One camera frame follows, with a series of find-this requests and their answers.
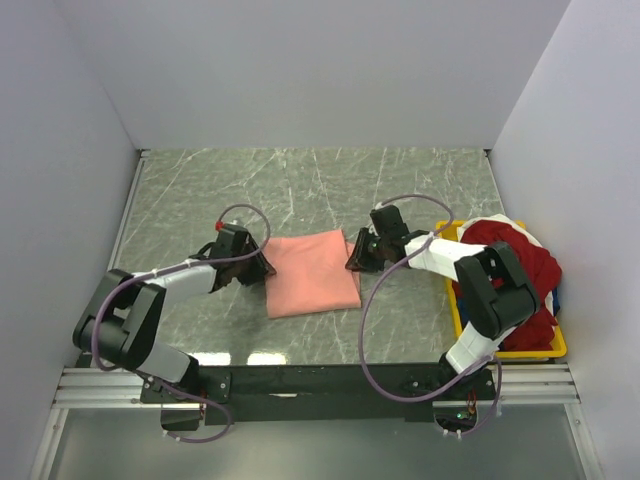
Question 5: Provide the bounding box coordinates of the red t shirt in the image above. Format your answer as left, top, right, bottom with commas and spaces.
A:
447, 241, 543, 355

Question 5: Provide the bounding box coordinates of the blue t shirt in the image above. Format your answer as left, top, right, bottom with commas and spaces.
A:
456, 288, 561, 332

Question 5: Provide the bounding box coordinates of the wrist white camera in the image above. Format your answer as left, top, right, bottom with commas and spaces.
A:
215, 219, 242, 232
374, 201, 392, 210

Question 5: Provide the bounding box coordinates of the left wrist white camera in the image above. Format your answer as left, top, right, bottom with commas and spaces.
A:
215, 219, 242, 232

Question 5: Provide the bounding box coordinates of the black base beam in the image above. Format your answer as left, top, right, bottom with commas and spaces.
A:
140, 363, 497, 431

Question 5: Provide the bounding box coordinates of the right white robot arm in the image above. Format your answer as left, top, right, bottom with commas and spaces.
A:
346, 204, 540, 403

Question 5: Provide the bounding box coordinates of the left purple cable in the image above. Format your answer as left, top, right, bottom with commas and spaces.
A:
91, 203, 271, 445

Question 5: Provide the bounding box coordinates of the white t shirt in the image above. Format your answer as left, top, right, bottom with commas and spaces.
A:
456, 214, 542, 247

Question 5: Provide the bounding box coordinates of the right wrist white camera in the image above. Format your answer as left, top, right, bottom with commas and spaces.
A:
374, 201, 392, 210

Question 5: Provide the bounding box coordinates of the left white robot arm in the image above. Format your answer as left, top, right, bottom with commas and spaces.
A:
72, 222, 276, 402

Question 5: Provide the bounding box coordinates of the pink t shirt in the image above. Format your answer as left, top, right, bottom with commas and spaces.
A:
263, 230, 362, 319

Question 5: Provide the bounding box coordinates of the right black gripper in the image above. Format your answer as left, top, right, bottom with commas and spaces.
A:
345, 227, 390, 273

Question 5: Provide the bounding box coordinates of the yellow plastic bin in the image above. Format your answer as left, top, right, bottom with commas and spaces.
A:
437, 220, 567, 360

